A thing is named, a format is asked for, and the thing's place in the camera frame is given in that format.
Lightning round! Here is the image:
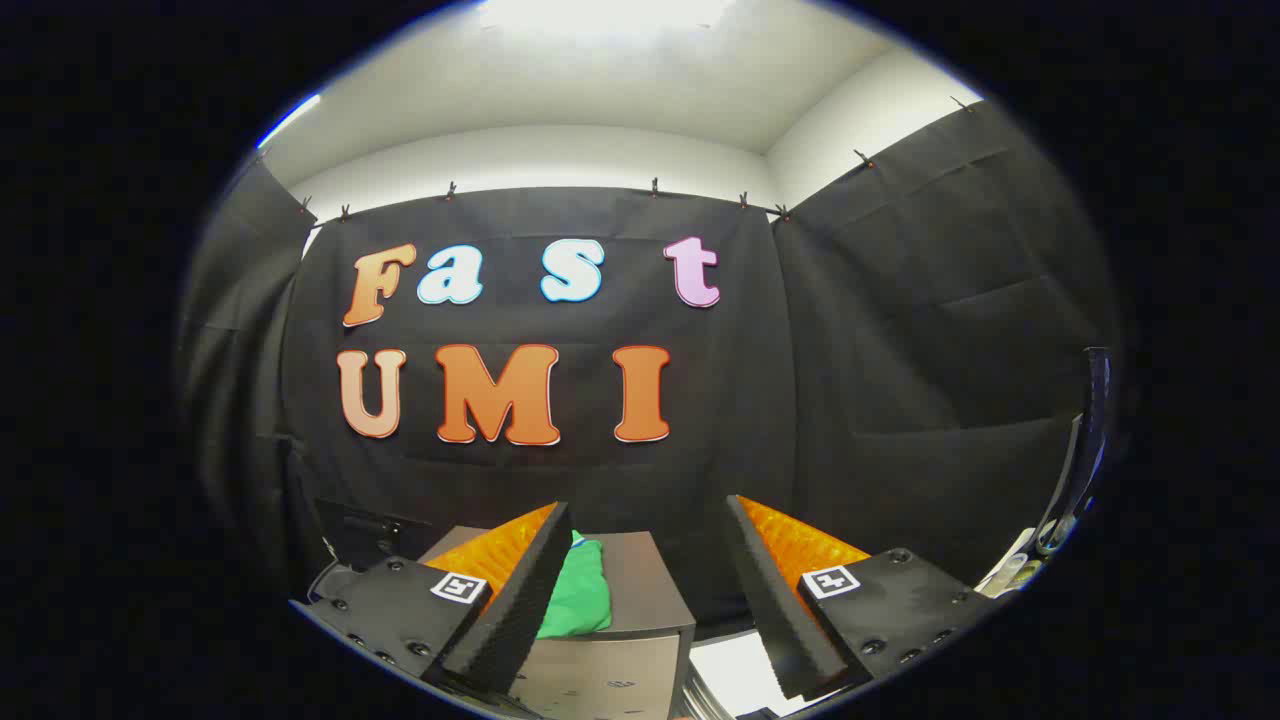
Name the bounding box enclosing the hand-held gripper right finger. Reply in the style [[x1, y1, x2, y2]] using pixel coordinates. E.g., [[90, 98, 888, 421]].
[[727, 495, 1002, 704]]

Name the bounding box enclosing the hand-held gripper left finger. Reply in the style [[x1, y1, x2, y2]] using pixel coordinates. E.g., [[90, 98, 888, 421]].
[[290, 502, 576, 719]]

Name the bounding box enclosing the green polo shirt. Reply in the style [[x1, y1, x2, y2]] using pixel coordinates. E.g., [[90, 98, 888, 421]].
[[536, 530, 613, 641]]

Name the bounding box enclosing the grey cabinet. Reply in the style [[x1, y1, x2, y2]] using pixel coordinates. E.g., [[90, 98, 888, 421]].
[[418, 530, 698, 720]]

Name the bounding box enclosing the black backdrop cloth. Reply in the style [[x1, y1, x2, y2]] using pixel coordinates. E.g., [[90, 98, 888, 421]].
[[180, 100, 1121, 641]]

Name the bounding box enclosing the row of small backdrop clips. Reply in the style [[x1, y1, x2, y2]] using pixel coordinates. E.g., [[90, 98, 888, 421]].
[[295, 95, 976, 223]]

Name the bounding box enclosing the dark glossy curved frame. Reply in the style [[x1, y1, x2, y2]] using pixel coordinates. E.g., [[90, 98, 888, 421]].
[[1035, 345, 1114, 557]]

